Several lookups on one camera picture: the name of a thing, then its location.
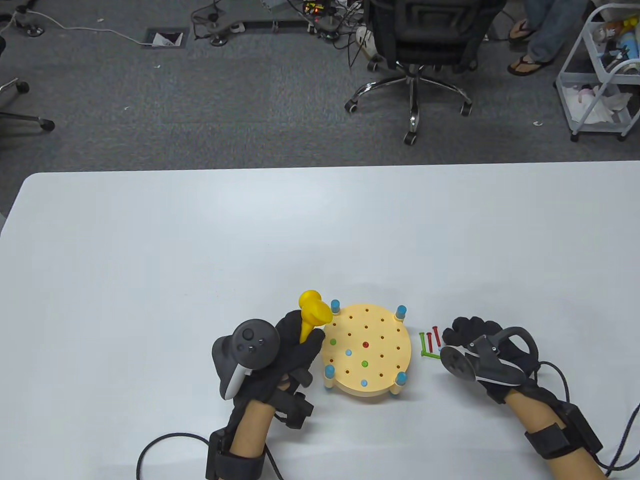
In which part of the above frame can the person's left hand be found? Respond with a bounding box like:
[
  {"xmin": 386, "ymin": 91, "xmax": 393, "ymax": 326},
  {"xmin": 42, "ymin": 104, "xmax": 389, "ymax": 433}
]
[{"xmin": 220, "ymin": 310, "xmax": 327, "ymax": 406}]

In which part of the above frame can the person's right hand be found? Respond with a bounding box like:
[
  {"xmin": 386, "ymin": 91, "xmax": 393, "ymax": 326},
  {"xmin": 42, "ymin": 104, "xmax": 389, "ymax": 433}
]
[{"xmin": 441, "ymin": 316, "xmax": 541, "ymax": 406}]

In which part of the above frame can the yellow toy hammer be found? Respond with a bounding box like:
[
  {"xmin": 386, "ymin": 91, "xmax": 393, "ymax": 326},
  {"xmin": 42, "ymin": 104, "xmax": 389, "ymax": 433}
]
[{"xmin": 298, "ymin": 290, "xmax": 334, "ymax": 346}]

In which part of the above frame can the yellow round tap bench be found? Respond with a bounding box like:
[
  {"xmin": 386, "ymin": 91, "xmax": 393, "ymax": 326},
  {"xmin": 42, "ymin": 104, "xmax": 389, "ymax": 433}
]
[{"xmin": 320, "ymin": 299, "xmax": 412, "ymax": 400}]

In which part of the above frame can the person's left forearm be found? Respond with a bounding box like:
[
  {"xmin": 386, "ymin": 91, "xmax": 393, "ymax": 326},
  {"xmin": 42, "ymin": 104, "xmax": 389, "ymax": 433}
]
[{"xmin": 227, "ymin": 400, "xmax": 277, "ymax": 458}]

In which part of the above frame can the person's right forearm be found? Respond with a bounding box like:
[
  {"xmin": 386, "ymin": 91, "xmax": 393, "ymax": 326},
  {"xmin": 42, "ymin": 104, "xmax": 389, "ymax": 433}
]
[{"xmin": 505, "ymin": 387, "xmax": 608, "ymax": 480}]

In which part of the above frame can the colourful toy figure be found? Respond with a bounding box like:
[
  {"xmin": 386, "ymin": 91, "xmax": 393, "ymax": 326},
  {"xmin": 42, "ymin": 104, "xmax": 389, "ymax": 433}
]
[{"xmin": 595, "ymin": 17, "xmax": 626, "ymax": 43}]

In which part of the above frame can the dark grey handheld controller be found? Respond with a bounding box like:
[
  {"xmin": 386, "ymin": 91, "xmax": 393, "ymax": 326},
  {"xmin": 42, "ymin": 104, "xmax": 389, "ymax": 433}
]
[
  {"xmin": 439, "ymin": 326, "xmax": 541, "ymax": 388},
  {"xmin": 211, "ymin": 318, "xmax": 282, "ymax": 401}
]

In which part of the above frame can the black wrist band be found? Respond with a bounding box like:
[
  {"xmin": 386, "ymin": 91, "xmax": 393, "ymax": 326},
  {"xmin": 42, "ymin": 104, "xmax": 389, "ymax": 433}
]
[
  {"xmin": 205, "ymin": 427, "xmax": 268, "ymax": 480},
  {"xmin": 524, "ymin": 402, "xmax": 605, "ymax": 460}
]

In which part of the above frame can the white crumpled cloth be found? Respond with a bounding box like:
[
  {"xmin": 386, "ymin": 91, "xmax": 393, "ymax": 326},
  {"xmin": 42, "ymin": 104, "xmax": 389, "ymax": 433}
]
[{"xmin": 570, "ymin": 85, "xmax": 632, "ymax": 125}]

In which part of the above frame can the white utility cart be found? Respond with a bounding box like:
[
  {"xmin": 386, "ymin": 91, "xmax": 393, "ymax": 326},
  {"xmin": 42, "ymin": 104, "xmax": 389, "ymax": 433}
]
[{"xmin": 554, "ymin": 2, "xmax": 640, "ymax": 143}]

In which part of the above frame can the black office chair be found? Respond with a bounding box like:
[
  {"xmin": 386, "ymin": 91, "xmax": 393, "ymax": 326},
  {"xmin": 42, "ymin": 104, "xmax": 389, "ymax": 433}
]
[{"xmin": 344, "ymin": 0, "xmax": 507, "ymax": 147}]

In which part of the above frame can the grey floor box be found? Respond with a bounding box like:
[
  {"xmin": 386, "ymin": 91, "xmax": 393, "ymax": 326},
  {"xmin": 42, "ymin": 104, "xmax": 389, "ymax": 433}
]
[{"xmin": 141, "ymin": 27, "xmax": 190, "ymax": 49}]

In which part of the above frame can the black chair base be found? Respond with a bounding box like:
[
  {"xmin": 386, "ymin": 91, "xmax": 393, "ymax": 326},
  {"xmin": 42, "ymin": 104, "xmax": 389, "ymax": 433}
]
[{"xmin": 0, "ymin": 77, "xmax": 56, "ymax": 133}]

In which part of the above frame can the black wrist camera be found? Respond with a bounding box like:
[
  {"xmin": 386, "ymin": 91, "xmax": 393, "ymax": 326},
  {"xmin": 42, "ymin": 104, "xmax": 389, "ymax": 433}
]
[{"xmin": 274, "ymin": 389, "xmax": 316, "ymax": 431}]

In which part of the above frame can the black cable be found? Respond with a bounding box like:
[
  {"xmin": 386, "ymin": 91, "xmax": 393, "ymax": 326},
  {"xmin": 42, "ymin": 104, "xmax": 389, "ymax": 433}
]
[
  {"xmin": 136, "ymin": 432, "xmax": 211, "ymax": 480},
  {"xmin": 600, "ymin": 402, "xmax": 640, "ymax": 472}
]

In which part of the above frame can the tangle of black cables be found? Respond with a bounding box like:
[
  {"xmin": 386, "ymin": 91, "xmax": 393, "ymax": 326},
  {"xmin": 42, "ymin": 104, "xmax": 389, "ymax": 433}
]
[{"xmin": 190, "ymin": 0, "xmax": 373, "ymax": 68}]

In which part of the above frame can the white floor cable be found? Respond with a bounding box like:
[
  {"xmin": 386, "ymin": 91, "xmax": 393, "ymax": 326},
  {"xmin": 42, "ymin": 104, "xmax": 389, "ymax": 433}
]
[{"xmin": 10, "ymin": 10, "xmax": 153, "ymax": 47}]

